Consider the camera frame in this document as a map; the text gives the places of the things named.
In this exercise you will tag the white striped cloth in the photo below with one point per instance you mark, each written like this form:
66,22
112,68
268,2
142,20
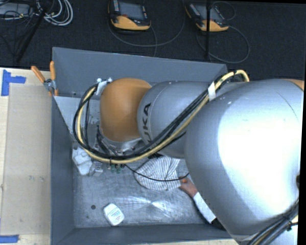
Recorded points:
157,174

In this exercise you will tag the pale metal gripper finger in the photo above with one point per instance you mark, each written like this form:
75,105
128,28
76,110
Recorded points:
97,172
96,164

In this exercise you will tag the brown and white long object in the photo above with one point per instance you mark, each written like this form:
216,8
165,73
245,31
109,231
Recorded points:
193,192

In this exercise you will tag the small white box red print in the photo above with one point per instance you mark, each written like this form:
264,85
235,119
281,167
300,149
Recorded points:
113,214

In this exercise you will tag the grey metal bin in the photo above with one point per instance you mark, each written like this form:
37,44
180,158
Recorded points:
128,195

